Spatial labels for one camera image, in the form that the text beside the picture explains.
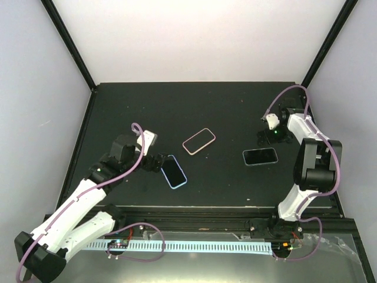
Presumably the clear phone case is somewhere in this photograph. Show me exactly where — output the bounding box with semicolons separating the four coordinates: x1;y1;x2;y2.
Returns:
242;147;279;167

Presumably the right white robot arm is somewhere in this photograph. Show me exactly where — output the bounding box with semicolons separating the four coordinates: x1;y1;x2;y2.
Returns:
257;108;342;239

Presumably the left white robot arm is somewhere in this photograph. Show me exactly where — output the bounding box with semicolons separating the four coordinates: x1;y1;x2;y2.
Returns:
14;130;166;282

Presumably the phone in blue case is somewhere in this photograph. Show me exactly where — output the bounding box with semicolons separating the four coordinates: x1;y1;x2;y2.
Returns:
161;155;187;189

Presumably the left small circuit board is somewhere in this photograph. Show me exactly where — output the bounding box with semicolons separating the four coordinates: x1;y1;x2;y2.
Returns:
107;239;129;249

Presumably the small circuit board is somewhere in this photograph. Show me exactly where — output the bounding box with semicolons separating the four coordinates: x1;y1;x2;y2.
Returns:
107;239;129;249
279;242;302;251

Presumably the right small circuit board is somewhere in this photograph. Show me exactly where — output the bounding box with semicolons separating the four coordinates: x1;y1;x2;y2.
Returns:
279;242;302;251

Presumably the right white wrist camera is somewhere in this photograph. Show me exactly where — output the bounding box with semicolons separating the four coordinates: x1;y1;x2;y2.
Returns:
262;113;280;130

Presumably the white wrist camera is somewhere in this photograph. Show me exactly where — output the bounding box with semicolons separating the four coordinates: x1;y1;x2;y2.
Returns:
137;130;158;147
262;113;280;130

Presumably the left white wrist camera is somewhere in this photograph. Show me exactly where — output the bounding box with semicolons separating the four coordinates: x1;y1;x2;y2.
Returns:
137;130;158;147

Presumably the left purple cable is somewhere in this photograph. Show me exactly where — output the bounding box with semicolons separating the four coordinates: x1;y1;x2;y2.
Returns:
15;122;145;283

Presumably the purple cable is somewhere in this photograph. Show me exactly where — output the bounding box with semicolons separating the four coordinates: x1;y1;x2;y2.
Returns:
264;84;342;262
15;122;145;283

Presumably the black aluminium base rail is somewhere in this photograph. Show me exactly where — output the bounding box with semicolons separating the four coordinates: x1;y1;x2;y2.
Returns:
79;205;358;239

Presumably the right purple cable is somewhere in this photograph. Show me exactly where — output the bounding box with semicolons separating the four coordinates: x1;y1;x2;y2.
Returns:
264;84;342;262

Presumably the white slotted cable duct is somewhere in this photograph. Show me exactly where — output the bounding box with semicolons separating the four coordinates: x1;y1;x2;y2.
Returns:
84;239;273;255

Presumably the right black frame post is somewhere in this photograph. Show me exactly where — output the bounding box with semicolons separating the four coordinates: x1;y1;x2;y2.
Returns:
301;0;359;88

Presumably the black frame post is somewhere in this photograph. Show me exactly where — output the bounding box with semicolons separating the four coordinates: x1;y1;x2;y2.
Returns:
41;0;96;91
301;0;359;88

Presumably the left black frame post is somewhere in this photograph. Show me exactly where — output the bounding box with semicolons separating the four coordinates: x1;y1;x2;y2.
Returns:
41;0;96;91

